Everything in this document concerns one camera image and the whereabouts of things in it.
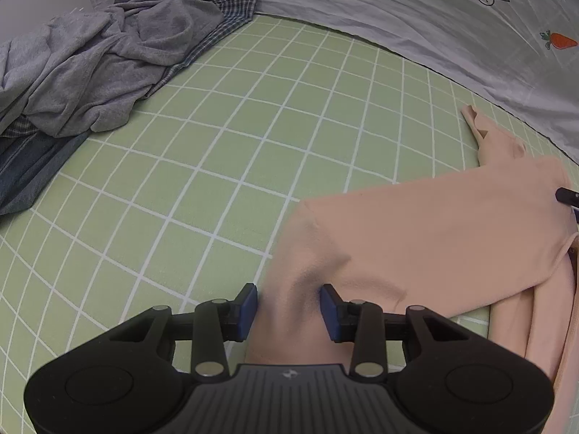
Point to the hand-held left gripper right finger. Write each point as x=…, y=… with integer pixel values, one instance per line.
x=328, y=314

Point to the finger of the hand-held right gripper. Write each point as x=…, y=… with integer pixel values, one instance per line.
x=566, y=195

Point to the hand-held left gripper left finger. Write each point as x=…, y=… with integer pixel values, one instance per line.
x=248, y=312

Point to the beige long-sleeve shirt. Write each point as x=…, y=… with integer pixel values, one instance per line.
x=429, y=235

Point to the green grid mat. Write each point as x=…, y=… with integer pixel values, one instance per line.
x=203, y=144

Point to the grey printed bed sheet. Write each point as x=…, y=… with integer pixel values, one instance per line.
x=384, y=9

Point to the blue denim jeans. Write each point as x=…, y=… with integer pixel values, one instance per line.
x=27, y=167

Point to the grey shirt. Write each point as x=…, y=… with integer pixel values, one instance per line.
x=90, y=77

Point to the plaid shirt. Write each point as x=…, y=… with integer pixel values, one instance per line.
x=235, y=9

